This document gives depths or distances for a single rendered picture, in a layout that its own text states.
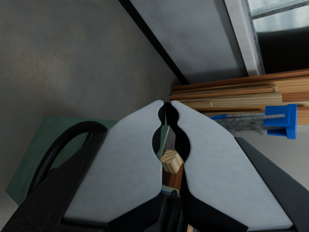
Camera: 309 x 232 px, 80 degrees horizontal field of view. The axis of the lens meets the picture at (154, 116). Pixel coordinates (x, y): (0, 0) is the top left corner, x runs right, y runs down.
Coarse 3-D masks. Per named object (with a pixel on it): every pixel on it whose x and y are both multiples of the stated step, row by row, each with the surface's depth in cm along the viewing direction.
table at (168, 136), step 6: (162, 126) 54; (168, 126) 53; (162, 132) 54; (168, 132) 53; (162, 138) 53; (168, 138) 53; (174, 138) 55; (162, 144) 52; (168, 144) 53; (174, 144) 56; (162, 150) 51; (174, 150) 56; (162, 156) 51; (162, 168) 51; (162, 174) 51; (168, 174) 54; (162, 180) 51; (168, 180) 54
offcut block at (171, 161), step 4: (168, 152) 51; (172, 152) 51; (176, 152) 50; (164, 156) 51; (168, 156) 50; (172, 156) 50; (176, 156) 49; (160, 160) 50; (164, 160) 50; (168, 160) 49; (172, 160) 48; (176, 160) 50; (180, 160) 51; (164, 164) 50; (168, 164) 48; (172, 164) 48; (176, 164) 50; (180, 164) 51; (164, 168) 51; (168, 168) 50; (172, 168) 49; (176, 168) 50; (172, 172) 50; (176, 172) 50
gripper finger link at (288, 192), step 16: (240, 144) 8; (256, 160) 7; (272, 176) 6; (288, 176) 6; (272, 192) 6; (288, 192) 6; (304, 192) 6; (288, 208) 5; (304, 208) 5; (304, 224) 5
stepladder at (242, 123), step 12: (276, 108) 107; (288, 108) 104; (216, 120) 124; (228, 120) 119; (240, 120) 115; (252, 120) 112; (264, 120) 108; (276, 120) 105; (288, 120) 101; (240, 132) 131; (252, 132) 128; (276, 132) 116; (288, 132) 104
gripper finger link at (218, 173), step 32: (192, 128) 9; (224, 128) 9; (192, 160) 7; (224, 160) 7; (192, 192) 6; (224, 192) 6; (256, 192) 6; (192, 224) 6; (224, 224) 5; (256, 224) 5; (288, 224) 5
